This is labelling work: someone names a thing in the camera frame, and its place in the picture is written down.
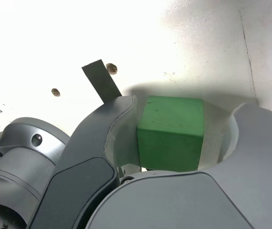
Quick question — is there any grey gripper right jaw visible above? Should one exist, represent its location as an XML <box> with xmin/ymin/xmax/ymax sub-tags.
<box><xmin>84</xmin><ymin>102</ymin><xmax>272</xmax><ymax>229</ymax></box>

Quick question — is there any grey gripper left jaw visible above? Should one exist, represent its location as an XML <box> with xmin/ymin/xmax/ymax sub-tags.
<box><xmin>28</xmin><ymin>94</ymin><xmax>142</xmax><ymax>229</ymax></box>

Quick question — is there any green cube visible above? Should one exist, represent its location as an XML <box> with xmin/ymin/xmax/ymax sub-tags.
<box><xmin>136</xmin><ymin>95</ymin><xmax>204</xmax><ymax>173</ymax></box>

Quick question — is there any black tape strip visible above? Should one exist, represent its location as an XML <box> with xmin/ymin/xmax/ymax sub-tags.
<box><xmin>81</xmin><ymin>59</ymin><xmax>122</xmax><ymax>105</ymax></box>

